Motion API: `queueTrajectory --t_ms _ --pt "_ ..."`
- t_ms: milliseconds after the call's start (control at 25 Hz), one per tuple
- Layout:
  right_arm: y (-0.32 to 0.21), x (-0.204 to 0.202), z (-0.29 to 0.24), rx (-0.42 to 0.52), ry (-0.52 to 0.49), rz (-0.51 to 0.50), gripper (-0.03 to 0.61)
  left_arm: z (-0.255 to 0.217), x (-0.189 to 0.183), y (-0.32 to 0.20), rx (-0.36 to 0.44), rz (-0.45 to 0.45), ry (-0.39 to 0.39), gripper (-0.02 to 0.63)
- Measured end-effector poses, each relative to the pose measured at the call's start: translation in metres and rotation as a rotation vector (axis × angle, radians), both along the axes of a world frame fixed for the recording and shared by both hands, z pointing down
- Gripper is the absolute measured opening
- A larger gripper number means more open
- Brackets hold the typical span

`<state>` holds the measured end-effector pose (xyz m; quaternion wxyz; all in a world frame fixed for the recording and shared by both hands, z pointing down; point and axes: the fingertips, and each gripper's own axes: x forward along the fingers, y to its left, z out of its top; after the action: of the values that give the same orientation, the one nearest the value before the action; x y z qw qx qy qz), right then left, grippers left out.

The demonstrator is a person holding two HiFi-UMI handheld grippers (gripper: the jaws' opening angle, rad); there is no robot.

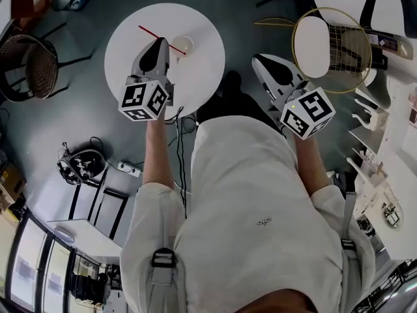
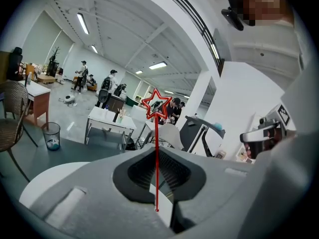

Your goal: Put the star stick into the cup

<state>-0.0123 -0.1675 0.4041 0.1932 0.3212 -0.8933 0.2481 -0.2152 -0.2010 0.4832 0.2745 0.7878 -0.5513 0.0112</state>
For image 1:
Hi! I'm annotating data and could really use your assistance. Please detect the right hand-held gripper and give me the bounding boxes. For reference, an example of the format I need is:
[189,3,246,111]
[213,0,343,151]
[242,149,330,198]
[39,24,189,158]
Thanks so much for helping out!
[252,53,336,141]

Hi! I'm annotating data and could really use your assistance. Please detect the grey shoulder strap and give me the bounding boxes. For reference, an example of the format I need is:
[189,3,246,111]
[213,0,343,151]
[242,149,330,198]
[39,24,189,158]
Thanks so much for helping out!
[151,190,187,313]
[339,192,363,313]

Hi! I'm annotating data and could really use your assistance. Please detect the white and black shell chair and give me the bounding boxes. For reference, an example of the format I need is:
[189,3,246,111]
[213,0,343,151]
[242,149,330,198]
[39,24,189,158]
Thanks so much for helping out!
[312,0,417,40]

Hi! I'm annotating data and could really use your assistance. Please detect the white shelf unit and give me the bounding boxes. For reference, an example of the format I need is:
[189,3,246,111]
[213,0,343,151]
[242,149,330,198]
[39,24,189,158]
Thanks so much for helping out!
[346,73,417,262]

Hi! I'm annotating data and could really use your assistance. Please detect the large window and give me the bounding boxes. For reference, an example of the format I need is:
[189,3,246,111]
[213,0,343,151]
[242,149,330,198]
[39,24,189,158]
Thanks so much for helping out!
[5,213,78,311]

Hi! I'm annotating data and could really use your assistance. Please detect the round white disc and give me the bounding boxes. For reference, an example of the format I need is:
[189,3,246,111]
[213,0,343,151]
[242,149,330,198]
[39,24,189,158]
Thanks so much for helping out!
[53,226,76,245]

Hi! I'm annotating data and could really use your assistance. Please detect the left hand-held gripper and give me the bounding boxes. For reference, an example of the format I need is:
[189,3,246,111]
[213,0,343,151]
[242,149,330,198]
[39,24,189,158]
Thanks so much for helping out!
[118,37,176,122]

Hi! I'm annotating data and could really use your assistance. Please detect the white cup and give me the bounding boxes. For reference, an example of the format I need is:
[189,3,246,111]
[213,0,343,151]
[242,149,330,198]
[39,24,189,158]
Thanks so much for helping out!
[170,34,195,62]

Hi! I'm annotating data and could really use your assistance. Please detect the person's right forearm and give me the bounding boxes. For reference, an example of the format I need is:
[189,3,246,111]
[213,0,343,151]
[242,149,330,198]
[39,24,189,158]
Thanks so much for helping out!
[293,134,332,196]

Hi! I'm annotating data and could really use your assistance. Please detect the brown wicker chair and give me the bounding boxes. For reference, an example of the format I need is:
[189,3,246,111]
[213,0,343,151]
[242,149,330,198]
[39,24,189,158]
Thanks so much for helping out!
[0,33,71,103]

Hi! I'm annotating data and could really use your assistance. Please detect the round white table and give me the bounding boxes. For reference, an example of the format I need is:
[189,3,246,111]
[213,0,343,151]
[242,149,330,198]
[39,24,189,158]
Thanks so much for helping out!
[104,2,226,119]

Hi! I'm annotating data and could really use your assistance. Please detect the black open equipment bag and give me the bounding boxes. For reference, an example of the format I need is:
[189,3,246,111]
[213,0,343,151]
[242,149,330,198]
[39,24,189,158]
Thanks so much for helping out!
[56,136,108,186]

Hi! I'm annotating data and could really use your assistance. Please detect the red straw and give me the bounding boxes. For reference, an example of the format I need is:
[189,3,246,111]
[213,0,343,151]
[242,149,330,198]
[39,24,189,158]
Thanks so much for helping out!
[138,25,187,56]

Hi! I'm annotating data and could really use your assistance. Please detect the white seat cushion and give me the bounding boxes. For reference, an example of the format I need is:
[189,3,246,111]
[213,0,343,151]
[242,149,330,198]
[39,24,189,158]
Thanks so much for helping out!
[295,16,330,79]

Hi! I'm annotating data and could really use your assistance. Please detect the red-brown side table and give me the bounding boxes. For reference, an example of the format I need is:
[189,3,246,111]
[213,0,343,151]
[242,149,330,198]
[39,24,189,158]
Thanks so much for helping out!
[10,0,68,37]

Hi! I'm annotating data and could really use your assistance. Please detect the person's head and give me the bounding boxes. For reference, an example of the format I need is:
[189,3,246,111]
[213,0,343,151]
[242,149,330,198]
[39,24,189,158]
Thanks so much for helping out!
[233,288,317,313]

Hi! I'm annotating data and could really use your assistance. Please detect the black cable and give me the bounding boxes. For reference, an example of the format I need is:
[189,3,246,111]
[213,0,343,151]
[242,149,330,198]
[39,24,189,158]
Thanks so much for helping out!
[164,105,200,220]

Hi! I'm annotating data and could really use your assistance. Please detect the grey plastic chair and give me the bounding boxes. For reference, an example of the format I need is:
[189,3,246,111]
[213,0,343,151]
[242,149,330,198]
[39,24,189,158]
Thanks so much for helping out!
[356,67,392,110]

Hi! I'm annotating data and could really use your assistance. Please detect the person's black trousers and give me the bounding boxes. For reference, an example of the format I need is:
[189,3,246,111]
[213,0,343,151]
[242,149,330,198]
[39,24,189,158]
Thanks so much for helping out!
[196,70,284,133]

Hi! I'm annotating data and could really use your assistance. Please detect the person's white shirt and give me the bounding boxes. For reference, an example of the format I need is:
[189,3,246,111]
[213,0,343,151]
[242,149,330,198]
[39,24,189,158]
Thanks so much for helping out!
[119,115,377,313]

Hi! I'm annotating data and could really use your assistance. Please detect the cardboard box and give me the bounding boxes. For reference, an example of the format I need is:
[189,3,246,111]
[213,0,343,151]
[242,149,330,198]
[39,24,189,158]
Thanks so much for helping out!
[0,162,27,223]

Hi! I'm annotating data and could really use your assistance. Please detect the person's left forearm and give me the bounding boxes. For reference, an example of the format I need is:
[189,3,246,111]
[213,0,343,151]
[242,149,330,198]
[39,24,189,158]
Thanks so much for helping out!
[142,117,179,189]

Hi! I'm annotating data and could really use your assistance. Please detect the gold wire chair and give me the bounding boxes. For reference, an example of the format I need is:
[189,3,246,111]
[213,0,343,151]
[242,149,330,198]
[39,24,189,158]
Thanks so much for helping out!
[253,7,374,95]

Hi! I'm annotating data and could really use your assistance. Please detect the white desk with black frame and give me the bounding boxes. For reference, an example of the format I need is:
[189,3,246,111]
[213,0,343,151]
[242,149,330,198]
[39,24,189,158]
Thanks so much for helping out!
[46,173,128,258]

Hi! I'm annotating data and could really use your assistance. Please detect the small round gold-rimmed dish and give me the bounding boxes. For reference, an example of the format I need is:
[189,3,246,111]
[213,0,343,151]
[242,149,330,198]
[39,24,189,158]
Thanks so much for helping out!
[381,202,404,230]

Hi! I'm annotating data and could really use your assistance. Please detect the white power strip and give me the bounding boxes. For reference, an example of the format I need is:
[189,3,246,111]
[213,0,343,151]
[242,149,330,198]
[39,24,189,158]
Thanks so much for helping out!
[117,160,143,178]

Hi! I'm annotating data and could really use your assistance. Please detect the white animal figurine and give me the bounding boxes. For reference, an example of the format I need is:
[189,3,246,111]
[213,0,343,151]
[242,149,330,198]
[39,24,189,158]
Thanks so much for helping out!
[352,98,388,130]

